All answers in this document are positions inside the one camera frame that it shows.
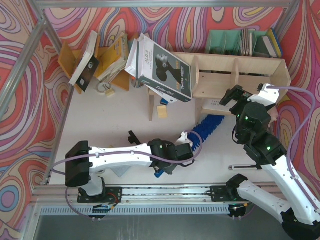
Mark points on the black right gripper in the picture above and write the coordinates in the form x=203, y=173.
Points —
x=238, y=97

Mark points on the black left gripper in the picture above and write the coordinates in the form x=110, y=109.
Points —
x=186, y=152

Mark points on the blue microfiber duster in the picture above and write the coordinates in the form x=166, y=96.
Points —
x=204, y=129

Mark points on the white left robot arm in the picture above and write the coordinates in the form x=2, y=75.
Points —
x=86, y=162

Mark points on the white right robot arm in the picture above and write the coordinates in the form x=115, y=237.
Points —
x=299, y=212

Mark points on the light wooden bookshelf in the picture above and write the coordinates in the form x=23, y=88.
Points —
x=213, y=74

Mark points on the white spiral notebook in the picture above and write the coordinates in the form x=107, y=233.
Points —
x=213, y=107

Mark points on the black binder clip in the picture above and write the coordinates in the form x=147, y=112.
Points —
x=133, y=138

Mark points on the yellow sticky note pad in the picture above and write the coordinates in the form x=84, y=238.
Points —
x=162, y=111

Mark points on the pink eraser figure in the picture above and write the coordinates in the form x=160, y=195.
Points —
x=273, y=112

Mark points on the small blue sharpener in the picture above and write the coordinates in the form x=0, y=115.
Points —
x=164, y=102

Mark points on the teal desk file organizer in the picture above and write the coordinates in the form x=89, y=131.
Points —
x=245, y=42

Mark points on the blue and yellow book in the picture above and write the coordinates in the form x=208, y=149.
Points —
x=272, y=36

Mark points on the pen cup with pens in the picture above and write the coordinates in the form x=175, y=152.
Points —
x=135, y=83

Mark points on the gold binder clip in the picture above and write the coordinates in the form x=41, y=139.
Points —
x=109, y=92

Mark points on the large Twins story book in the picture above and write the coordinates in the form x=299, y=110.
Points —
x=159, y=70

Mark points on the stack of yellow books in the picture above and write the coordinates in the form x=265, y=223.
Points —
x=114, y=60

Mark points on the white and black paperback book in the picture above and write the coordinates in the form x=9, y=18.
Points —
x=86, y=63

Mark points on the yellow wooden book rack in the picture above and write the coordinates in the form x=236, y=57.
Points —
x=67, y=59

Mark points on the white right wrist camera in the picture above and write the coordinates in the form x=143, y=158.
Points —
x=266, y=96

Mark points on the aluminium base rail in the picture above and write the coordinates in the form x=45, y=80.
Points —
x=139, y=193

